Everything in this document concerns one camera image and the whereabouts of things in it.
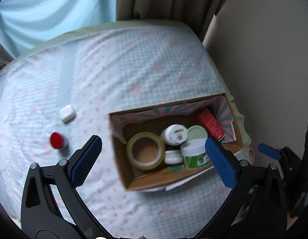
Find pink plastic object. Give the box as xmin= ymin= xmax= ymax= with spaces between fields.
xmin=248 ymin=146 xmax=257 ymax=166

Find red lid jar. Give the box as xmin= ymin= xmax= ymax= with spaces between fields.
xmin=50 ymin=132 xmax=68 ymax=151

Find light blue hanging cloth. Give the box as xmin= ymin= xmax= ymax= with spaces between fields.
xmin=0 ymin=0 xmax=118 ymax=57

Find white jar with printed label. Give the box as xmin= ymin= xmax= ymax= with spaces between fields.
xmin=160 ymin=124 xmax=189 ymax=145

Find green and white jar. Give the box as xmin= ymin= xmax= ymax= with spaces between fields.
xmin=180 ymin=139 xmax=214 ymax=170

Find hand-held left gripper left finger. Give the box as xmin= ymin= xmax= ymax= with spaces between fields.
xmin=21 ymin=135 xmax=105 ymax=239

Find cardboard box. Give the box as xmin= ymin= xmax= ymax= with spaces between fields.
xmin=109 ymin=93 xmax=244 ymax=192

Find white earbuds case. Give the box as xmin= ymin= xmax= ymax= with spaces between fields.
xmin=59 ymin=105 xmax=76 ymax=123

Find pale green mattress cover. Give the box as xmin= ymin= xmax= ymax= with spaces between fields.
xmin=9 ymin=19 xmax=252 ymax=153

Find red box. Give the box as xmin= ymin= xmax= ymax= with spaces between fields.
xmin=198 ymin=108 xmax=226 ymax=141

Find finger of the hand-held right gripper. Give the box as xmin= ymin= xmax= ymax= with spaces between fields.
xmin=258 ymin=144 xmax=282 ymax=160

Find small white jar black label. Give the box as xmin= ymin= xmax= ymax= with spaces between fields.
xmin=164 ymin=149 xmax=184 ymax=165

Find yellow tape roll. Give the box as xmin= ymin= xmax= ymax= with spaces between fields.
xmin=126 ymin=132 xmax=166 ymax=171

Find grey-brown curtain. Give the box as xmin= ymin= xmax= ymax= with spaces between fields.
xmin=0 ymin=38 xmax=14 ymax=74
xmin=116 ymin=0 xmax=231 ymax=42

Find pale green round lid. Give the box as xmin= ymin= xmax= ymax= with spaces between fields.
xmin=186 ymin=125 xmax=209 ymax=142

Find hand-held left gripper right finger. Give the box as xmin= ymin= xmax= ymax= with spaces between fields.
xmin=201 ymin=137 xmax=286 ymax=239

